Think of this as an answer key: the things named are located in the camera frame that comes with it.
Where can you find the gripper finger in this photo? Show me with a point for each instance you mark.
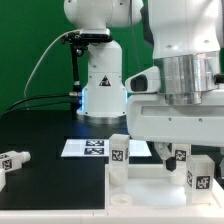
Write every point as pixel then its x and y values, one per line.
pixel 221 169

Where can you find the white obstacle left bar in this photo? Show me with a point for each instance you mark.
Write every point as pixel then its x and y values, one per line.
pixel 2 179

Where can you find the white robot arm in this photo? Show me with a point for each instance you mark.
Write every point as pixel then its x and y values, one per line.
pixel 180 99

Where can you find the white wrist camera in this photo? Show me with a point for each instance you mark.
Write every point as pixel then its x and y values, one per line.
pixel 145 82

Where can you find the white obstacle bar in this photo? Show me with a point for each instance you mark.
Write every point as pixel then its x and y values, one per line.
pixel 2 179
pixel 75 217

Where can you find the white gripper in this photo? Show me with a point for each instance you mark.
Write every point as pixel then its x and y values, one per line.
pixel 149 118

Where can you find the white square table top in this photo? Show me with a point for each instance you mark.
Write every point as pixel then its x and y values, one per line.
pixel 147 186

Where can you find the white obstacle front bar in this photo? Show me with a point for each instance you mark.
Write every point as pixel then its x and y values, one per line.
pixel 75 217

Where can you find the paper sheet with markers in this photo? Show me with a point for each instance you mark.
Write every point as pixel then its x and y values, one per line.
pixel 100 148

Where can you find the black camera stand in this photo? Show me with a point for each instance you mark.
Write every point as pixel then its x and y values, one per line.
pixel 93 97

